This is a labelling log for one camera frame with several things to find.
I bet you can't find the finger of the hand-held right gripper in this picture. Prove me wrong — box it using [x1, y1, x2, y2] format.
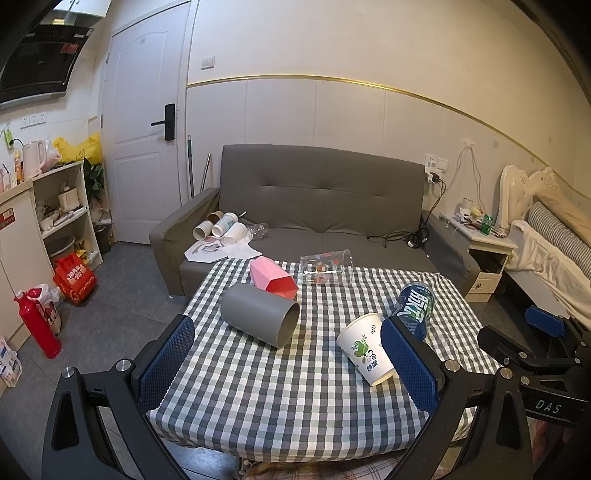
[478, 325, 573, 371]
[525, 305, 591, 356]

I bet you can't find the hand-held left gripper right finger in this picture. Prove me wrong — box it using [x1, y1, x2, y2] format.
[379, 315, 539, 480]

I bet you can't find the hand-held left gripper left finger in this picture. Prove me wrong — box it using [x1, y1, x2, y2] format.
[41, 315, 197, 480]

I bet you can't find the grey plastic cup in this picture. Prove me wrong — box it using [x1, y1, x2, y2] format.
[220, 282, 302, 349]

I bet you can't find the white paper cup green print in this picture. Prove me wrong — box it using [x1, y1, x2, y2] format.
[336, 313, 398, 387]

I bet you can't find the dark blue printed cup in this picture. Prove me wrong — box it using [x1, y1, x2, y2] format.
[392, 282, 436, 342]

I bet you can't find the clear plastic cup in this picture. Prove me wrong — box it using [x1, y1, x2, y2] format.
[299, 249, 355, 285]

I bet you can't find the pink faceted cup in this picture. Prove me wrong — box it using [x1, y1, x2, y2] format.
[249, 257, 299, 301]

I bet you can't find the white blue printed paper cup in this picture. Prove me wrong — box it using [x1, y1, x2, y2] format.
[211, 212, 239, 237]

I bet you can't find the bed with headboard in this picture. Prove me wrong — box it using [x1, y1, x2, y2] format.
[505, 220, 591, 320]

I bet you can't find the white nightstand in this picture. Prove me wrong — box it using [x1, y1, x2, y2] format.
[438, 212, 519, 303]

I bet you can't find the striped grey pillow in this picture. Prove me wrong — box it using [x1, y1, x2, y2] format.
[526, 202, 591, 269]

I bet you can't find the beige pillow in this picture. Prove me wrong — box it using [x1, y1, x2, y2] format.
[536, 187, 591, 234]

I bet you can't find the grey checkered tablecloth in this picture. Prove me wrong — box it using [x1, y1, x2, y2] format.
[147, 257, 502, 462]

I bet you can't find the white printed paper sheet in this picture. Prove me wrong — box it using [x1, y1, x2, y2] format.
[185, 237, 262, 264]

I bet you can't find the red gift bag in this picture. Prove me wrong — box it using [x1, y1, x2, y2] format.
[53, 253, 98, 306]

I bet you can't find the white plastic bag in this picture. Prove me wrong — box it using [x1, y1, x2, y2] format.
[34, 284, 63, 335]

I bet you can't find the white carved headboard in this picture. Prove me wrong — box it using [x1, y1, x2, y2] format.
[496, 165, 575, 228]

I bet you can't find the red fire extinguisher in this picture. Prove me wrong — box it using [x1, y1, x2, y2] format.
[14, 288, 62, 360]

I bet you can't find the white printed carton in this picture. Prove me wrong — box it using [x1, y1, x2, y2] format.
[0, 337, 23, 388]

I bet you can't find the grey basin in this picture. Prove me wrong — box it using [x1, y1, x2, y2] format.
[47, 235, 77, 258]

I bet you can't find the white open shelf unit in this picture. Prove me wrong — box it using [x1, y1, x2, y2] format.
[32, 161, 103, 278]

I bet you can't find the white cabinet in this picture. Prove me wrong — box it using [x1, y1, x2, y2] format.
[0, 180, 52, 352]

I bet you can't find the white door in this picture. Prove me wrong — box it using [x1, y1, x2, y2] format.
[102, 2, 192, 244]

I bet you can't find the green plant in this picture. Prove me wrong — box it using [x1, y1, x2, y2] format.
[83, 159, 106, 200]

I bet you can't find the grey sofa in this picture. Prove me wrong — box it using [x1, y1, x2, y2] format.
[149, 144, 481, 303]

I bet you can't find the yellow plastic bag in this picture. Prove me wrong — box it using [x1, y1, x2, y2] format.
[53, 133, 102, 165]

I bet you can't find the white electric kettle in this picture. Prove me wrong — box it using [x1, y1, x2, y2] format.
[22, 138, 49, 178]

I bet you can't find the black range hood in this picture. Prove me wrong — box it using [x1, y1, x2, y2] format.
[0, 0, 95, 104]

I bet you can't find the black cable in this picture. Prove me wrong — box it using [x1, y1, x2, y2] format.
[367, 180, 447, 248]

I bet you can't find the white cable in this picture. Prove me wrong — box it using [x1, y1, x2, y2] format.
[450, 137, 484, 217]

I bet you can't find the green mop handle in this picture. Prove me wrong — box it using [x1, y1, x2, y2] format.
[186, 135, 195, 199]

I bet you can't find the black door lock handle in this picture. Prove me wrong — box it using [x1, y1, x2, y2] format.
[151, 104, 176, 139]

